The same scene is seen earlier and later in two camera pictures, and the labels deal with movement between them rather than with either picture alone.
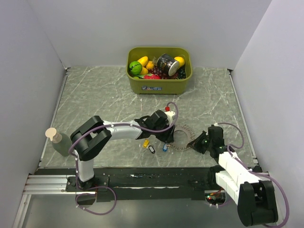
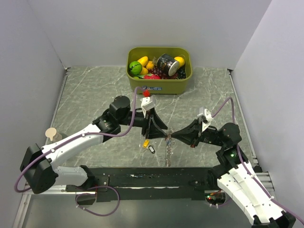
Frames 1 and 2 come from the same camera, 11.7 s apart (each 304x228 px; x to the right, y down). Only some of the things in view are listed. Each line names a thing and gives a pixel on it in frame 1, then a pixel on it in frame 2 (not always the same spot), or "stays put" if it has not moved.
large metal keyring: x=190 y=135 → x=168 y=141
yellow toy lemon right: x=181 y=60 stays put
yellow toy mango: x=144 y=61 stays put
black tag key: x=151 y=149 stays put
